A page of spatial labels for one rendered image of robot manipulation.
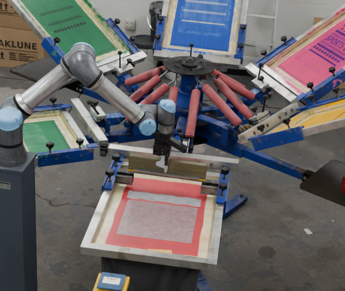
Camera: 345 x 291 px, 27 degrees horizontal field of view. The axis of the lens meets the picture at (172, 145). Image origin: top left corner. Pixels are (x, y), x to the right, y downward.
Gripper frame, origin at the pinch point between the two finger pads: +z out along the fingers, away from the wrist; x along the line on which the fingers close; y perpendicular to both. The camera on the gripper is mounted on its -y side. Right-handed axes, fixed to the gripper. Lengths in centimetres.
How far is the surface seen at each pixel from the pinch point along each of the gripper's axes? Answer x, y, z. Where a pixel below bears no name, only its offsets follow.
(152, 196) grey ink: 5.3, 5.9, 13.3
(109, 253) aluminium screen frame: 58, 16, 12
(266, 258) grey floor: -91, -62, 109
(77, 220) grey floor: -107, 70, 109
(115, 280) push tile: 75, 10, 12
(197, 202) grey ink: 6.6, -16.7, 13.1
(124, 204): 15.6, 17.7, 13.7
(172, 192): -1.0, -3.6, 13.6
